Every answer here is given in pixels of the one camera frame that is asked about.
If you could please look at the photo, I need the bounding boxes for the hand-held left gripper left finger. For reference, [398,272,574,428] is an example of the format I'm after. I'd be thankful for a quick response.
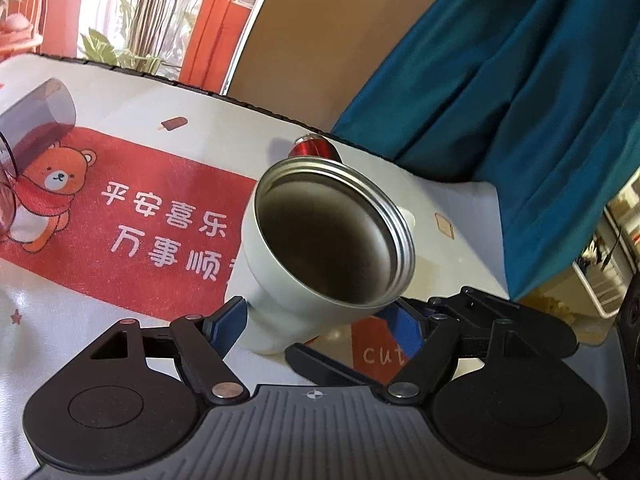
[90,297,251,406]

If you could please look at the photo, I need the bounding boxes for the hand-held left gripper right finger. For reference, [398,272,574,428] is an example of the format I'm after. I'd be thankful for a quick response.
[378,302,521,404]

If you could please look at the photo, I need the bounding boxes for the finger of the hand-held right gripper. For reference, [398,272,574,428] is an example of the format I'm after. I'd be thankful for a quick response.
[285,343,399,387]
[427,286,577,359]

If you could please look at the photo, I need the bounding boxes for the white steel-lined cup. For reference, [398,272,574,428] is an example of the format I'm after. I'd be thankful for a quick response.
[227,156,417,356]

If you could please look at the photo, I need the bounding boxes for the red metallic cup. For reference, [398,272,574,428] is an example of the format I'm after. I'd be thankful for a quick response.
[287,132,344,164]

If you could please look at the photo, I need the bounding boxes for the pink translucent cup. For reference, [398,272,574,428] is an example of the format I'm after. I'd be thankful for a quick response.
[0,130,22,242]

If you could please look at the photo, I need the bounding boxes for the translucent grey cup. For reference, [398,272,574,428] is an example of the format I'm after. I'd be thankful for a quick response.
[0,78,77,162]

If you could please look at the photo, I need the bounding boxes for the printed bear table mat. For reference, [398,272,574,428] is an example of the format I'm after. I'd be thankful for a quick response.
[0,52,517,480]

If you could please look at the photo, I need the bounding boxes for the teal cloth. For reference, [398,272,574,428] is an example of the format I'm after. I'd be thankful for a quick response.
[330,0,640,302]

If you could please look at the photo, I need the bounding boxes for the brown board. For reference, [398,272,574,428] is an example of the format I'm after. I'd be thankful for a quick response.
[225,0,473,133]

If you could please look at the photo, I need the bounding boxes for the white wire rack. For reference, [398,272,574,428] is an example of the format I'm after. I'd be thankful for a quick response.
[570,200,640,320]

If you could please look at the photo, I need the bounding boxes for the wall poster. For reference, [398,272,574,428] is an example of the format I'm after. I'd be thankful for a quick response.
[0,0,282,97]

